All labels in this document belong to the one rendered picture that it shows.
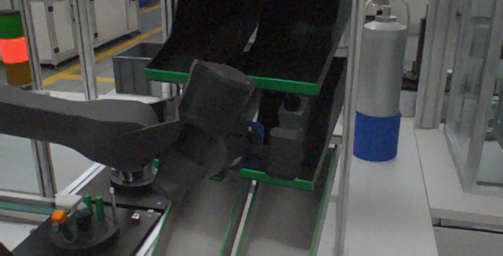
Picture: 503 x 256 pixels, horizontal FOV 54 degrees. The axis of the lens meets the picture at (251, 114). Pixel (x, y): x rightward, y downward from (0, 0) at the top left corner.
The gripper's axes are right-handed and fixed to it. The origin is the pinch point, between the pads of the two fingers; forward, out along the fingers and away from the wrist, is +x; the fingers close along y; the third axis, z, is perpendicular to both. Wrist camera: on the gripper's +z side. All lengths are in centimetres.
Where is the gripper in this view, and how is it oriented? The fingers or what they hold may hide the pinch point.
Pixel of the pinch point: (245, 137)
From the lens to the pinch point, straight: 67.4
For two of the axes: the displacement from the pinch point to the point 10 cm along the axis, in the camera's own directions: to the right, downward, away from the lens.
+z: 1.1, -9.9, -1.4
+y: -9.2, -1.5, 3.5
